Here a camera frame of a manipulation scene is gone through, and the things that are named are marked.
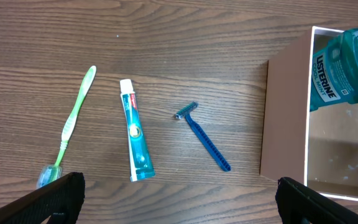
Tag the blue disposable razor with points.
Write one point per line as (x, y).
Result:
(184, 113)

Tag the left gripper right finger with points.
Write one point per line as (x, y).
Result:
(298, 204)

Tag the green toothbrush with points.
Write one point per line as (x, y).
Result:
(54, 171)

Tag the teal toothpaste tube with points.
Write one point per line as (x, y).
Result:
(140, 160)

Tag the white open cardboard box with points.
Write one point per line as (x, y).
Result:
(316, 148)

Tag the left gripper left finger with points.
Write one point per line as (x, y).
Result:
(57, 202)

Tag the blue mouthwash bottle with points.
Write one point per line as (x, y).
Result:
(334, 72)

